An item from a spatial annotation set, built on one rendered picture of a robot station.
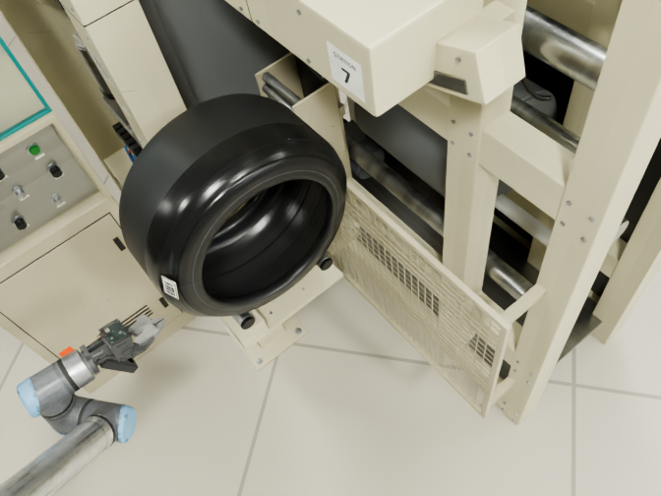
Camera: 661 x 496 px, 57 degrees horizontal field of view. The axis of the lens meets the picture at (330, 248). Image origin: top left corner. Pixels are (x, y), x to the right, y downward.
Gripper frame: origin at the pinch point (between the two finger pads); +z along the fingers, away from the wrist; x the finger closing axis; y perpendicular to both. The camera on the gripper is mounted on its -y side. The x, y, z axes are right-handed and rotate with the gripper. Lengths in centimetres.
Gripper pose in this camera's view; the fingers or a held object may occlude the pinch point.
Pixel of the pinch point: (160, 323)
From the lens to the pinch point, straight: 168.3
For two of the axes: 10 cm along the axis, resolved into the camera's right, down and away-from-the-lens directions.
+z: 7.9, -5.0, 3.5
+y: -0.3, -6.1, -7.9
